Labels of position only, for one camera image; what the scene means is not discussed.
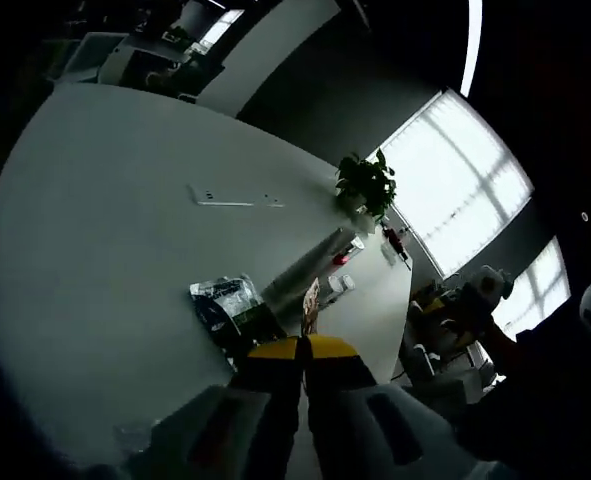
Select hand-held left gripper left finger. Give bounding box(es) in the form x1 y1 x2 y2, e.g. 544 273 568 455
124 336 307 480

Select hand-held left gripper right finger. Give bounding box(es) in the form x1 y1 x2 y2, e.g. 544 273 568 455
304 334 476 480

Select gold foil packet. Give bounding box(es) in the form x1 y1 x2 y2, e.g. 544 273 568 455
299 277 322 341

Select small clear skincare bottle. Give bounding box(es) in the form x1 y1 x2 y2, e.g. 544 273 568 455
319 274 343 307

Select white skincare tube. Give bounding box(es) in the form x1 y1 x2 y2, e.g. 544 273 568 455
262 227 349 306

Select dark red tool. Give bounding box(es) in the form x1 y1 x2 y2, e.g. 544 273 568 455
380 222 412 269

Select person in black shirt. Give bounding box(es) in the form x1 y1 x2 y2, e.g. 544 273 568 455
454 319 591 471

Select large window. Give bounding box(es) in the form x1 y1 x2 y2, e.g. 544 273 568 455
377 88 535 279

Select potted green plant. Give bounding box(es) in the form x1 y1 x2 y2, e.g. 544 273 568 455
334 148 398 235

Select white socket panel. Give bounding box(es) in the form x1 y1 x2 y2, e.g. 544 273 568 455
187 183 286 209

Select long light strip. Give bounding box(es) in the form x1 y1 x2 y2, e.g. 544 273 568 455
458 0 484 99

